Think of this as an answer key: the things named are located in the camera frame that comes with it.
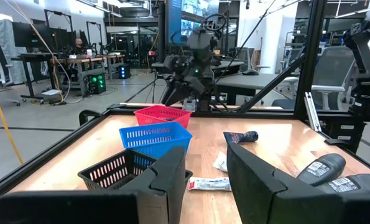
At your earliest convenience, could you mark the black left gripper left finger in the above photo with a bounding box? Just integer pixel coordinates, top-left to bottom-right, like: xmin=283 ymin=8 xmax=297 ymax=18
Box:
xmin=0 ymin=146 xmax=187 ymax=224

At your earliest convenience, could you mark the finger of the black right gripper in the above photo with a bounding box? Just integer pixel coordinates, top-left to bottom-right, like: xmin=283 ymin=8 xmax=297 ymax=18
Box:
xmin=161 ymin=80 xmax=189 ymax=107
xmin=177 ymin=76 xmax=206 ymax=98

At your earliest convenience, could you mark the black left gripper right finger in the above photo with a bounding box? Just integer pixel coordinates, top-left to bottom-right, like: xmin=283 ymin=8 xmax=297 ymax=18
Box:
xmin=226 ymin=142 xmax=370 ymax=224

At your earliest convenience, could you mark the white toothpaste tube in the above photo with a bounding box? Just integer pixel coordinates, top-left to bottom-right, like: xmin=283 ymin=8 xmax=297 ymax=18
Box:
xmin=187 ymin=176 xmax=233 ymax=192

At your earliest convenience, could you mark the small white sachet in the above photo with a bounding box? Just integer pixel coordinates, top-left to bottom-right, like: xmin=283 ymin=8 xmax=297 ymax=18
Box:
xmin=212 ymin=151 xmax=229 ymax=173

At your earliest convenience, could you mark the dark blue tube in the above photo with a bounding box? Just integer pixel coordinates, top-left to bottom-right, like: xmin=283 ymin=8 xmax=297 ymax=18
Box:
xmin=223 ymin=131 xmax=259 ymax=145

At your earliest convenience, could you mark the dark grey bottle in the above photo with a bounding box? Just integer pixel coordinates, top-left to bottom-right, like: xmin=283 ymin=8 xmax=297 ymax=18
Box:
xmin=315 ymin=174 xmax=370 ymax=195
xmin=296 ymin=153 xmax=347 ymax=187

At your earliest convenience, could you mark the red plastic basket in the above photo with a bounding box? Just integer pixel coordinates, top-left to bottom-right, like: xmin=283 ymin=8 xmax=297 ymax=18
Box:
xmin=133 ymin=105 xmax=193 ymax=129

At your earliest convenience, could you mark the blue plastic basket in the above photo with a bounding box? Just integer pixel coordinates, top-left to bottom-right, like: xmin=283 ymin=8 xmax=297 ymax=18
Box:
xmin=119 ymin=121 xmax=193 ymax=160

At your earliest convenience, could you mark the large blue display screen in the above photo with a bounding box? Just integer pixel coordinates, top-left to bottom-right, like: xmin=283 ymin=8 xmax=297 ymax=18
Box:
xmin=167 ymin=0 xmax=220 ymax=46

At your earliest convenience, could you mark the computer with blue lights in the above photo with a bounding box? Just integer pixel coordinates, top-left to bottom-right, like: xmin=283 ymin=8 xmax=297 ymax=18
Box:
xmin=118 ymin=63 xmax=131 ymax=80

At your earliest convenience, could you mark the grey table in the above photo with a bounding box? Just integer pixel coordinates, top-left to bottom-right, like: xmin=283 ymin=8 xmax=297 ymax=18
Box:
xmin=215 ymin=73 xmax=299 ymax=106

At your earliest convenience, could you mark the black plastic basket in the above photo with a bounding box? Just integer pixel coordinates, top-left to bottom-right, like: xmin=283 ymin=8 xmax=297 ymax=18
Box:
xmin=78 ymin=149 xmax=193 ymax=192

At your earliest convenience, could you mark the computer with green lights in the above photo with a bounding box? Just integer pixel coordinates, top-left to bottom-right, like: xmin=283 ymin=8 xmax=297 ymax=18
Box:
xmin=87 ymin=73 xmax=108 ymax=95

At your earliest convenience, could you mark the wooden top workbench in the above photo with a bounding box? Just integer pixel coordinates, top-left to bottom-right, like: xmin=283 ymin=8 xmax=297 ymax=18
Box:
xmin=50 ymin=54 xmax=126 ymax=96

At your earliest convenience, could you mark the silver metal bar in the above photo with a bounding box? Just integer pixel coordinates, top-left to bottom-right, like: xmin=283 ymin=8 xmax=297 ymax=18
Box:
xmin=303 ymin=91 xmax=323 ymax=133

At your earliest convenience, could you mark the person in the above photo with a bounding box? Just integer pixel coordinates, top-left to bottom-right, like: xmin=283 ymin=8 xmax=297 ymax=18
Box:
xmin=73 ymin=38 xmax=84 ymax=55

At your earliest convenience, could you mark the black box with white labels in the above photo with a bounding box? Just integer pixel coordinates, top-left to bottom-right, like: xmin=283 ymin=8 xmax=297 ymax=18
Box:
xmin=317 ymin=119 xmax=368 ymax=154

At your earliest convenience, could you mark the grey mesh office chair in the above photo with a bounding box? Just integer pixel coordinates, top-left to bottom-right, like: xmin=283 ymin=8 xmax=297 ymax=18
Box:
xmin=271 ymin=45 xmax=357 ymax=111

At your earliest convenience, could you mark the black desk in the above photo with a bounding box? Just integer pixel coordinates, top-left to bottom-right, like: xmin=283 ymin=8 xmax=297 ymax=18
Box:
xmin=11 ymin=52 xmax=65 ymax=101

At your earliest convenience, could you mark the grey fabric cover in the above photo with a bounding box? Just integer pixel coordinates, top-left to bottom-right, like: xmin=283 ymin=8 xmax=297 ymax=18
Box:
xmin=0 ymin=19 xmax=34 ymax=85

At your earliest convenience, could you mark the black curved handle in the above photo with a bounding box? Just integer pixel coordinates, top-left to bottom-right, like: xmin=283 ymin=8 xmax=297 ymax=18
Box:
xmin=78 ymin=109 xmax=103 ymax=127

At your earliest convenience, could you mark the black aluminium table frame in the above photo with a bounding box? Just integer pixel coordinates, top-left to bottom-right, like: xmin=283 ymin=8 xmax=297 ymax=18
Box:
xmin=0 ymin=0 xmax=370 ymax=206

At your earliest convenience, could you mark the orange hanging cable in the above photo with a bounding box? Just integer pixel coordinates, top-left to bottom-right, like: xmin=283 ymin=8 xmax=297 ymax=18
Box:
xmin=3 ymin=0 xmax=71 ymax=105

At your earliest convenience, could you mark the yellow strap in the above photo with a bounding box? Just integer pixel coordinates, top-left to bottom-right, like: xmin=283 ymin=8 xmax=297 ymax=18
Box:
xmin=0 ymin=66 xmax=25 ymax=166

